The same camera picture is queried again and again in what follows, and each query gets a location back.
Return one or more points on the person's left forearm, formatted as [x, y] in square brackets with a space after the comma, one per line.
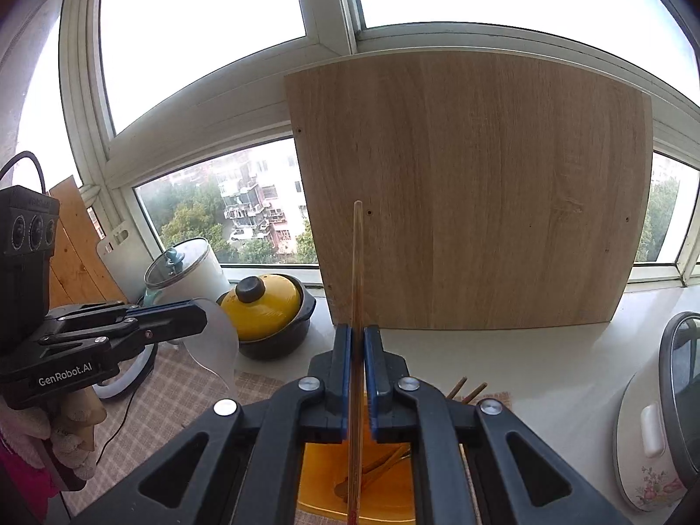
[22, 486]

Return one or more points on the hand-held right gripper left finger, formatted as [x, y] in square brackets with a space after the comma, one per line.
[345, 383]

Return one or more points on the light wooden board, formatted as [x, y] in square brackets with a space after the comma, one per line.
[470, 191]

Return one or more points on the yellow plastic container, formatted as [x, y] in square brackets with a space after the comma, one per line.
[322, 481]

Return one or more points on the black clay pot yellow lid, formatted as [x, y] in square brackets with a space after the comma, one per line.
[268, 311]

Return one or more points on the white plastic cutting board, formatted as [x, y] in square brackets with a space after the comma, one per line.
[120, 262]

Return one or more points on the white window frame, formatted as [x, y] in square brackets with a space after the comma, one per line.
[328, 11]

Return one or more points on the floral white slow cooker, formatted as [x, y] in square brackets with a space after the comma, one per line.
[645, 448]

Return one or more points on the pale blue rice cooker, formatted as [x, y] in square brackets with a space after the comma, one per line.
[191, 273]

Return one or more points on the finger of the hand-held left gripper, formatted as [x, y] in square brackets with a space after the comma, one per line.
[109, 336]
[169, 320]

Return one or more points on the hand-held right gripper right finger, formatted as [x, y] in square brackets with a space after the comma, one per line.
[369, 383]

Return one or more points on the person's left hand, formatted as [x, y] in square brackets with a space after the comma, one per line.
[71, 432]

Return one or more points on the plaid table mat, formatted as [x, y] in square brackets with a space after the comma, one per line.
[164, 410]

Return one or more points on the pine wood board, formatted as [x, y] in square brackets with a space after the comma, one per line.
[76, 251]

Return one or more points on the clear plastic lid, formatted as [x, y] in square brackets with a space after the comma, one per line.
[219, 344]

